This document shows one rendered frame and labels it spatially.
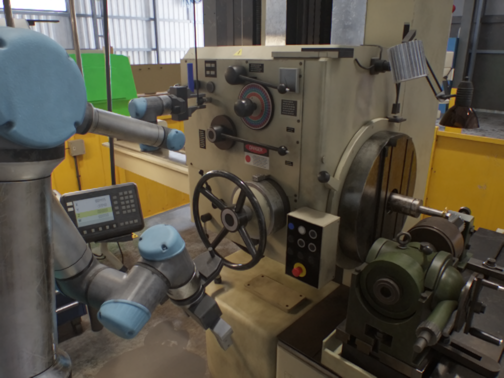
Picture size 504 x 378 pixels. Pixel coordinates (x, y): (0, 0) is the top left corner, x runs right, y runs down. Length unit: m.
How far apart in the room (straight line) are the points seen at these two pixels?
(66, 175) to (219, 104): 2.44
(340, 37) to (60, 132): 1.70
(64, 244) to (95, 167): 3.25
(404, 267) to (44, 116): 1.00
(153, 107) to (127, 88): 3.99
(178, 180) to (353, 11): 1.40
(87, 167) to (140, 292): 3.26
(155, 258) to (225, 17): 2.03
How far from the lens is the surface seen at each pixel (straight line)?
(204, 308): 0.79
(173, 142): 1.32
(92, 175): 3.91
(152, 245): 0.67
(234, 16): 2.48
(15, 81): 0.41
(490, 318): 1.60
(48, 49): 0.44
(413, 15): 1.85
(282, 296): 2.13
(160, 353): 2.77
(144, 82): 9.65
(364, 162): 1.43
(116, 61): 5.38
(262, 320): 2.00
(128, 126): 1.23
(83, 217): 1.80
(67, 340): 3.06
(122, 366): 2.74
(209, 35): 2.64
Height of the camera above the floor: 1.87
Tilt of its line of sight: 20 degrees down
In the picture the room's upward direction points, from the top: straight up
